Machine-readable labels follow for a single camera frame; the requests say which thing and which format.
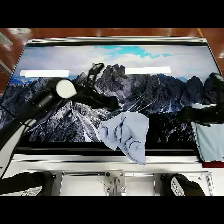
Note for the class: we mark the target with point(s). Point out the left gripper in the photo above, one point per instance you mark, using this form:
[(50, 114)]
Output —
[(106, 102)]

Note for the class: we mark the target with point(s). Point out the light blue shirt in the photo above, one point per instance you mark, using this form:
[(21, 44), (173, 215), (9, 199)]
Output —
[(128, 133)]

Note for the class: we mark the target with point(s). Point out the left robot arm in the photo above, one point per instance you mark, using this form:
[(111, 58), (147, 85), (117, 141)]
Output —
[(43, 101)]

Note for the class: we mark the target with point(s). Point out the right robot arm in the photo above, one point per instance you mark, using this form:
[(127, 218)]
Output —
[(206, 113)]

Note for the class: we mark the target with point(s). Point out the pale blue garment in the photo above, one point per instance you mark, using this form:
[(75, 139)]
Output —
[(210, 141)]

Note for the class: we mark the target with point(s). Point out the red garment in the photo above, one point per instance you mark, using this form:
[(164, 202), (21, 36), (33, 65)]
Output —
[(214, 164)]

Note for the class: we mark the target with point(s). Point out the silver frame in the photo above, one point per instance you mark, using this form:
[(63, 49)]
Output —
[(83, 165)]

